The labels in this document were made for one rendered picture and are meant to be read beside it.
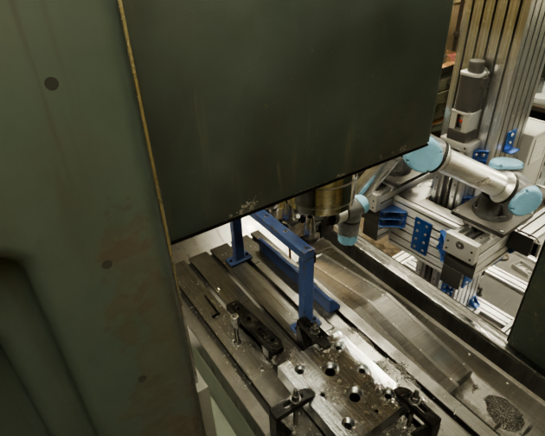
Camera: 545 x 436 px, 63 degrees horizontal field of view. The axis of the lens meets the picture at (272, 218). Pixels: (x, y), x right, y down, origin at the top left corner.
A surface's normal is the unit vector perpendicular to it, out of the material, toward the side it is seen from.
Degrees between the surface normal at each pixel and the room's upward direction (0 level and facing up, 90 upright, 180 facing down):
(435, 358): 8
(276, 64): 90
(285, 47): 90
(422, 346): 8
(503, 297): 0
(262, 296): 0
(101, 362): 90
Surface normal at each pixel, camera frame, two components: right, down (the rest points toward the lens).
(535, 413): -0.28, -0.69
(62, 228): 0.56, 0.44
